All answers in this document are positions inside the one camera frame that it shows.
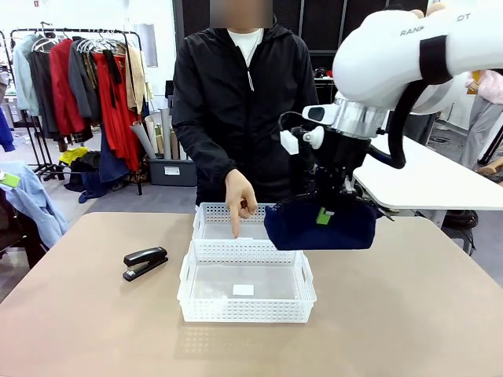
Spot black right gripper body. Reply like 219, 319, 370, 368
312, 134, 373, 170

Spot navy blue zip pouch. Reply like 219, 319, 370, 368
263, 194, 388, 251

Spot black stapler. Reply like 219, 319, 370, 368
123, 246, 170, 282

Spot person's right forearm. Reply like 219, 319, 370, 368
171, 113, 241, 185

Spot person's right hand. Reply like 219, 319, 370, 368
224, 168, 259, 240

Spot light blue draped shirt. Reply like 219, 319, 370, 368
0, 159, 70, 250

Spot royal blue cloth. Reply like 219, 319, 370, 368
0, 108, 17, 152

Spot black chair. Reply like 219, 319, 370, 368
0, 188, 49, 270

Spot yellow cloth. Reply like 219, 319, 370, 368
58, 146, 90, 167

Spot plaid skirt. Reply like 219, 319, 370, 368
58, 129, 94, 152

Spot dark clothes pile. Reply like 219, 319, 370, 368
64, 150, 131, 204

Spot white table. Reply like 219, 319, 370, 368
352, 125, 503, 211

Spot dark grey hanging garment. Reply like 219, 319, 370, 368
27, 50, 61, 141

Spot pale blue hanging shirt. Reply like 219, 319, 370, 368
13, 34, 41, 117

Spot dark blue hanging garment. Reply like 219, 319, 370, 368
97, 132, 131, 184

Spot white perforated plastic basket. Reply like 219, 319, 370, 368
176, 239, 318, 324
192, 202, 278, 243

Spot red hanging jacket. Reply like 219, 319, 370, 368
49, 38, 88, 137

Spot red hanging dress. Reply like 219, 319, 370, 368
94, 53, 141, 172

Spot grey hanging jacket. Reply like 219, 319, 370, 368
68, 38, 101, 123

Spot person in black jacket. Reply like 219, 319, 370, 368
171, 15, 320, 206

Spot grey leaning cardboard tube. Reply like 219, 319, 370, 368
130, 119, 157, 159

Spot white t-shirt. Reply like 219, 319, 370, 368
228, 27, 265, 67

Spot black hanging scarf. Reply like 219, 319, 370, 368
102, 49, 123, 109

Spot beige cardboard tube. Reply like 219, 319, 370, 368
144, 114, 159, 155

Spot person in pink sweater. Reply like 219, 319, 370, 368
459, 68, 503, 170

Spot grey plastic storage box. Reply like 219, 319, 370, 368
148, 158, 198, 187

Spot tall white cardboard tube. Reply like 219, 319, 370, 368
159, 108, 173, 160

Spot beige hanging garment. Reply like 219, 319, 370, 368
124, 46, 152, 115

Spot black clothes rack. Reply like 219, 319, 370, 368
0, 26, 145, 196

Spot black equipment stand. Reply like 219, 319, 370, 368
164, 79, 177, 115

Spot right arm white wrist camera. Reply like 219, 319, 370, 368
279, 127, 325, 156

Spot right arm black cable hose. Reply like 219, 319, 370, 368
387, 78, 428, 170

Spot black strap on right arm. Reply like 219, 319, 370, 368
417, 34, 453, 86

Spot white wall poster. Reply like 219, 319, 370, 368
135, 23, 159, 68

